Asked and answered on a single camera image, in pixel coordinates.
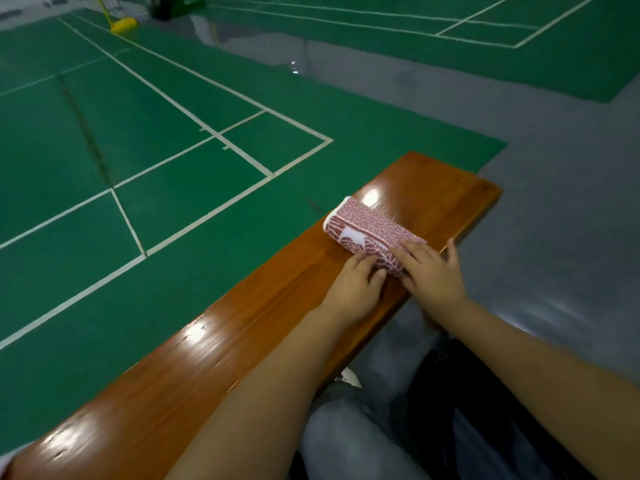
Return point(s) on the person's right hand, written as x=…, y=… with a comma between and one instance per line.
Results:
x=432, y=280

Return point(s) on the person's left hand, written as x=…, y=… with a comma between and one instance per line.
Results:
x=355, y=288

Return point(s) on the red patterned towel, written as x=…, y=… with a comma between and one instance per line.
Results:
x=365, y=227

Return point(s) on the person's left forearm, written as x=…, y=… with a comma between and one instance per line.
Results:
x=265, y=400

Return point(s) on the person's right forearm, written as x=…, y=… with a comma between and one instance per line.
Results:
x=560, y=385

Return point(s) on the person's grey trousers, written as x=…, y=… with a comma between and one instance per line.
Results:
x=360, y=440

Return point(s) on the brown wooden bench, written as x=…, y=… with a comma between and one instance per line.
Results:
x=200, y=355

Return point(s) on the black sports bag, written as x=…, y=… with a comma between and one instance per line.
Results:
x=176, y=5

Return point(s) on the yellow net post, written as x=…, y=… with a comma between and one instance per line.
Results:
x=124, y=25

